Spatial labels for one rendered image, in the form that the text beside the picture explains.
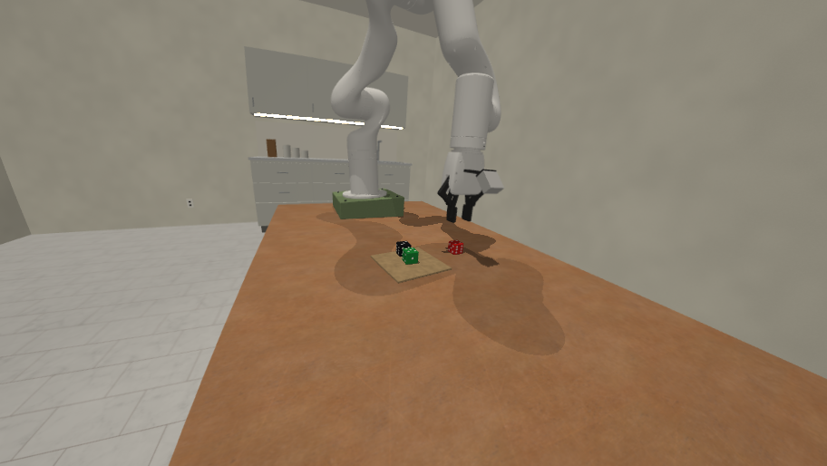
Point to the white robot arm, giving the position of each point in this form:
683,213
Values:
476,101

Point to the black die with white pips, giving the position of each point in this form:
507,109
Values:
400,245

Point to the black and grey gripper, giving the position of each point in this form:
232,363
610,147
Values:
457,182

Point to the red die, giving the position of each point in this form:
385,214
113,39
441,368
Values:
455,247

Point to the green die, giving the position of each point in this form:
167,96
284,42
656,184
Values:
410,256

